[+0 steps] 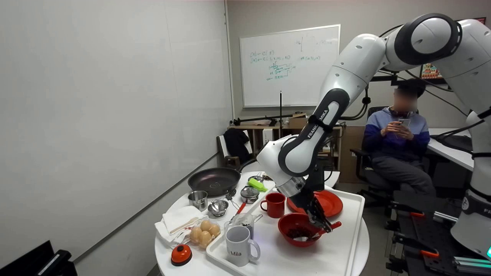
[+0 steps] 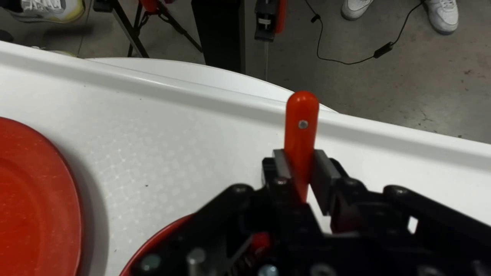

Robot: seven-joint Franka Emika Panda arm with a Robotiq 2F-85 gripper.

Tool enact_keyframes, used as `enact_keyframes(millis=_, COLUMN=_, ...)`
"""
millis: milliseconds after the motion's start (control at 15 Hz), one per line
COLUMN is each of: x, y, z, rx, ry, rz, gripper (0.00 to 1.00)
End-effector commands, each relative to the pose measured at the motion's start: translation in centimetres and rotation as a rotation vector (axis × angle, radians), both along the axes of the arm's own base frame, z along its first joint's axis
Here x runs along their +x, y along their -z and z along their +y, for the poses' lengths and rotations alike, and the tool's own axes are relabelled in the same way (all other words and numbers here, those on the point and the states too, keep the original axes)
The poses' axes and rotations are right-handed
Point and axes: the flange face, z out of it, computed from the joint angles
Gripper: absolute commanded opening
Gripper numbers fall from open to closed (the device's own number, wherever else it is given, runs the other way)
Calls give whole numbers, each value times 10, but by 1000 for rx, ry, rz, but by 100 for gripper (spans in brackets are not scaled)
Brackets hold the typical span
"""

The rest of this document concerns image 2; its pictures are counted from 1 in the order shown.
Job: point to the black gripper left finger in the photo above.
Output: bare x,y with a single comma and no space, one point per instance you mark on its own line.
277,204

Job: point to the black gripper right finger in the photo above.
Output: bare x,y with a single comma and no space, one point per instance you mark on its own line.
357,204

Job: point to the red plate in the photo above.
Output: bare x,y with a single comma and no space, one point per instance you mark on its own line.
35,204

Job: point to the white sneaker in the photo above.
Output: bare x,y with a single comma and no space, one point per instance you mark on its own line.
360,8
441,16

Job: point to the black floor stand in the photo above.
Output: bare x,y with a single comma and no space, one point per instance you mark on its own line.
128,28

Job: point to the black table pedestal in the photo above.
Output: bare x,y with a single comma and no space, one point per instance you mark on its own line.
219,31

